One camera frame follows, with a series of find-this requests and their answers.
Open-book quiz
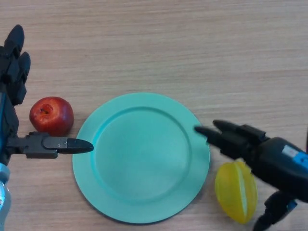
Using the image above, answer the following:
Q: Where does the red apple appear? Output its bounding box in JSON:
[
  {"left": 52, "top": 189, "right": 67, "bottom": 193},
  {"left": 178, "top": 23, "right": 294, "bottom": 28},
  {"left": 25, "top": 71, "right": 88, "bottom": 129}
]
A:
[{"left": 29, "top": 96, "right": 75, "bottom": 137}]

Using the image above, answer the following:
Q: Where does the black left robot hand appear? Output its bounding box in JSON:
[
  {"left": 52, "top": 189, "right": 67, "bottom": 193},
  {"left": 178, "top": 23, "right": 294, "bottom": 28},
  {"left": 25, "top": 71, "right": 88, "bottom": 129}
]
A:
[{"left": 0, "top": 24, "right": 94, "bottom": 167}]

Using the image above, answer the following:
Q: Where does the yellow starfruit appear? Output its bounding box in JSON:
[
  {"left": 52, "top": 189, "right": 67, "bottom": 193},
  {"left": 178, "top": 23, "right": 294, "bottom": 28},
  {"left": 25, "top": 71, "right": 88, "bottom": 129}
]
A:
[{"left": 214, "top": 158, "right": 258, "bottom": 225}]

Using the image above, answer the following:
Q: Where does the green round plate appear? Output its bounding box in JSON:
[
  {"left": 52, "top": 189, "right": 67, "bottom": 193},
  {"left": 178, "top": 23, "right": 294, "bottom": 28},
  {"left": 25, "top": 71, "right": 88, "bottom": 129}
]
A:
[{"left": 72, "top": 92, "right": 211, "bottom": 225}]

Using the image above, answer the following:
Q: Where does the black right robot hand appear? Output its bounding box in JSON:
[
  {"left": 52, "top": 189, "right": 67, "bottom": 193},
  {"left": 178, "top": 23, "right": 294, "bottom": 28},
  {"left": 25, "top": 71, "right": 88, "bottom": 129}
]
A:
[{"left": 193, "top": 119, "right": 308, "bottom": 231}]

